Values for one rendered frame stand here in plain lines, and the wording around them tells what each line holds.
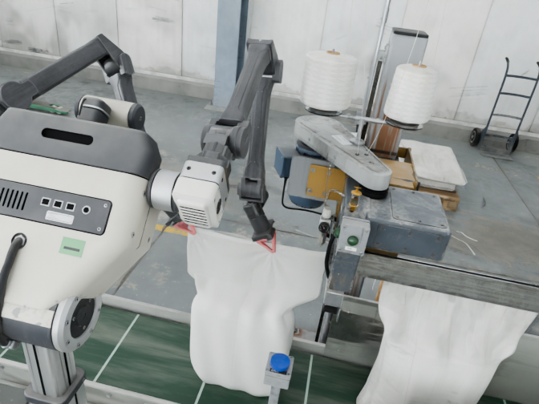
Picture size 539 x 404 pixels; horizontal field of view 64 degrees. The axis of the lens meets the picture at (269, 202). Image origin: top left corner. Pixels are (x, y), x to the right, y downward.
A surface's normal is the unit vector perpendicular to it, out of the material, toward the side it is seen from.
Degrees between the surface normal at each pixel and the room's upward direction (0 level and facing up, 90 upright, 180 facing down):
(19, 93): 59
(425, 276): 90
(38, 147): 50
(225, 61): 90
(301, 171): 90
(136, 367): 0
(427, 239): 90
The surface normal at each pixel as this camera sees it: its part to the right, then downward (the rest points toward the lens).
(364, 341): -0.19, 0.46
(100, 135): -0.08, -0.20
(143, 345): 0.11, -0.87
